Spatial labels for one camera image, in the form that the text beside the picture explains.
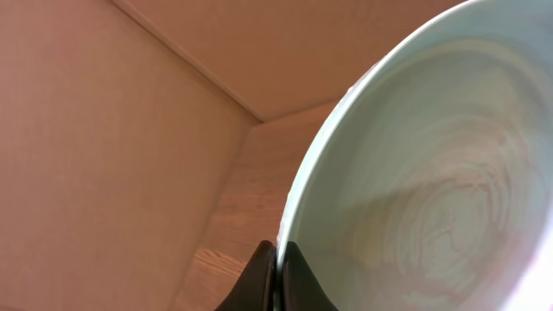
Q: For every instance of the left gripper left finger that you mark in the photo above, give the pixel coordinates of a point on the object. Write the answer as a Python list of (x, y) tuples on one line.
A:
[(253, 291)]

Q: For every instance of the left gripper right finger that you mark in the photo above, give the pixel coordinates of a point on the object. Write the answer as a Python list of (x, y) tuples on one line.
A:
[(300, 290)]

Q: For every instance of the light blue plate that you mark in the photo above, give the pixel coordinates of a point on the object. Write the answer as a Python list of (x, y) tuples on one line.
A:
[(429, 185)]

